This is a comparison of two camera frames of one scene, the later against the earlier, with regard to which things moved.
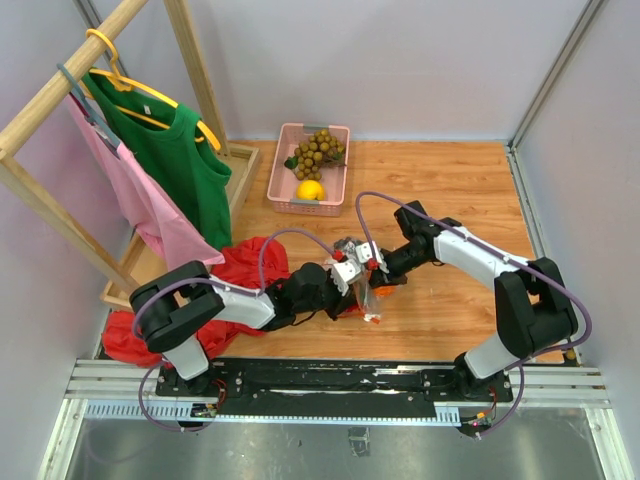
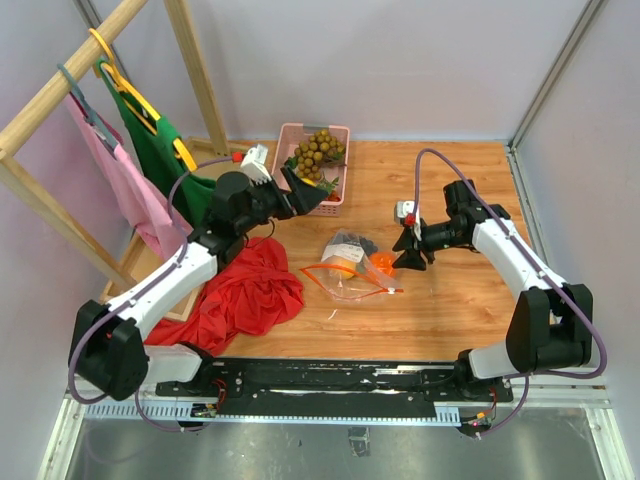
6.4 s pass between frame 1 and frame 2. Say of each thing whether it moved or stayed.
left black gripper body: moved
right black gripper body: moved
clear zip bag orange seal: moved
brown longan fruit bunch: stayed
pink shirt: stayed
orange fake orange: moved
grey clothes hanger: stayed
